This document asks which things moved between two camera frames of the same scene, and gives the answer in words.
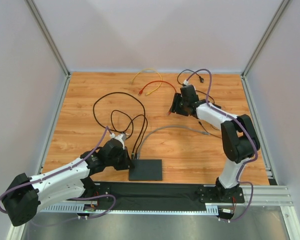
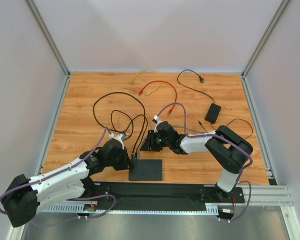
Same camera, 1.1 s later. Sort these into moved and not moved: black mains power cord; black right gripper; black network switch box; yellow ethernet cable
Moved: black right gripper
Not moved: black mains power cord; yellow ethernet cable; black network switch box
